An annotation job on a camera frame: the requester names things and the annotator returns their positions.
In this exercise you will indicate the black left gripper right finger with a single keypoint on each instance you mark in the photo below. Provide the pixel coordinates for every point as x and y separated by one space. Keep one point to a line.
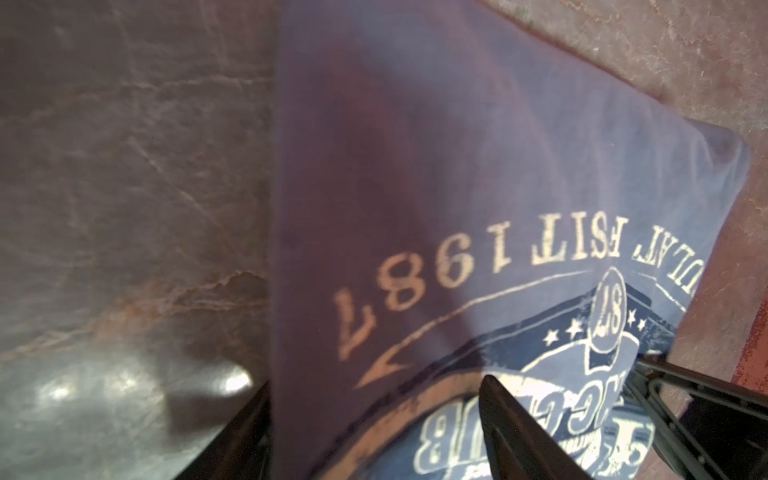
517 447

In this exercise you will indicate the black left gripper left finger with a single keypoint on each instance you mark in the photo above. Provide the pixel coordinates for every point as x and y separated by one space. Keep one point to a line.
241 450

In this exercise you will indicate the grey-blue tank top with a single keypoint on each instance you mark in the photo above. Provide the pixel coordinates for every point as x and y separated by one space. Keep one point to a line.
456 198

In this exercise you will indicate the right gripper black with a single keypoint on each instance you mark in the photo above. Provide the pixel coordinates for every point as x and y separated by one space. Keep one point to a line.
705 428

